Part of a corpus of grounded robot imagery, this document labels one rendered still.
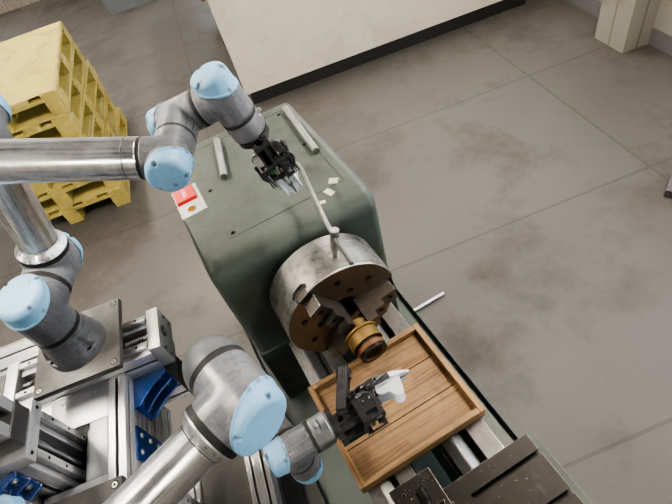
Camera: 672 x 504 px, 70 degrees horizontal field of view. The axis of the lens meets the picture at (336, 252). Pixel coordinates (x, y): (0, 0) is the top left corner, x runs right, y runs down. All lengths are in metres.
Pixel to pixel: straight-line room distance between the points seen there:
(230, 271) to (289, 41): 3.11
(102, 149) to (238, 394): 0.46
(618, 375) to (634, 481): 0.43
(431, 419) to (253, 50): 3.36
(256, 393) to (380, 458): 0.56
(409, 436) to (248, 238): 0.64
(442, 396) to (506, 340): 1.14
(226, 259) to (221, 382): 0.48
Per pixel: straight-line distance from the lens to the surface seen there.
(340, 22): 4.23
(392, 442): 1.29
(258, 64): 4.17
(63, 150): 0.93
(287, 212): 1.27
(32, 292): 1.26
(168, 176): 0.86
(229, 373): 0.83
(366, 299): 1.23
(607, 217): 2.98
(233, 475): 2.13
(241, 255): 1.23
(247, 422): 0.79
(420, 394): 1.33
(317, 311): 1.13
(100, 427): 1.38
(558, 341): 2.46
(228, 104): 0.94
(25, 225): 1.25
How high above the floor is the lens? 2.11
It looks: 48 degrees down
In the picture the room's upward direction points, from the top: 18 degrees counter-clockwise
